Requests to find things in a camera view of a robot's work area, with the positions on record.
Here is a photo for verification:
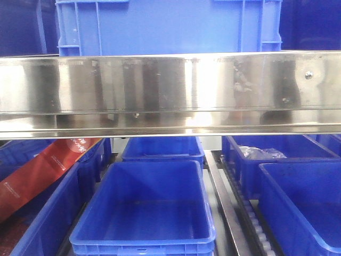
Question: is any clear plastic bag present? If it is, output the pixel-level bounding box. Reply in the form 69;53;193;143
239;146;287;159

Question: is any blue bin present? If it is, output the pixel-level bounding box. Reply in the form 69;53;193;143
222;135;340;199
1;138;111;255
121;137;205;166
70;161;216;255
259;161;340;255

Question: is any dark blue crate upper right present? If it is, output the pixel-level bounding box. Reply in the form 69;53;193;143
279;1;340;50

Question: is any red packaging bag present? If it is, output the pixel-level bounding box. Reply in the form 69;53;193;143
1;138;100;222

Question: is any blue bin right rear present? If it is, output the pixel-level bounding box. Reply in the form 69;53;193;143
222;135;340;199

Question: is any blue bin centre front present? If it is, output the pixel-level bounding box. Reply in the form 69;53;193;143
70;161;216;255

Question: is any blue bin right front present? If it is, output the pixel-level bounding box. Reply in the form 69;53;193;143
259;161;340;255

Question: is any steel roller track rail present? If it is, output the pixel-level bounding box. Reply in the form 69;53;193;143
204;150;283;255

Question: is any dark blue crate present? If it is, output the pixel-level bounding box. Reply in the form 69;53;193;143
279;1;340;50
1;1;58;57

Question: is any dark blue crate upper left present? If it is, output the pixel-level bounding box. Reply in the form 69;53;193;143
1;1;58;57

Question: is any large blue crate upper shelf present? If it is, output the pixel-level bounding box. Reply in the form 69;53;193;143
55;1;282;56

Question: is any stainless steel shelf beam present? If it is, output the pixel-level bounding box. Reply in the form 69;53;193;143
1;51;340;139

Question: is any blue bin left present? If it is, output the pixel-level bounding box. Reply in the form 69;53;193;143
1;138;111;255

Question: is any blue bin centre rear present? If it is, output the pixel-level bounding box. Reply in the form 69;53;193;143
121;137;205;166

